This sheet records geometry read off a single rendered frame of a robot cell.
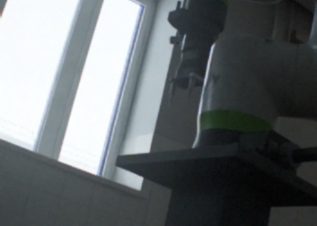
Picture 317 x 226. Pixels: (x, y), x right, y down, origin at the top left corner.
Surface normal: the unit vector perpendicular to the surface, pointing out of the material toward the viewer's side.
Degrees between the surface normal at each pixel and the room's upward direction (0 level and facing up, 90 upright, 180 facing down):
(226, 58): 90
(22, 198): 90
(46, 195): 90
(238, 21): 90
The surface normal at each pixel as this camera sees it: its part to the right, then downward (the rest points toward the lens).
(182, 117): 0.58, -0.17
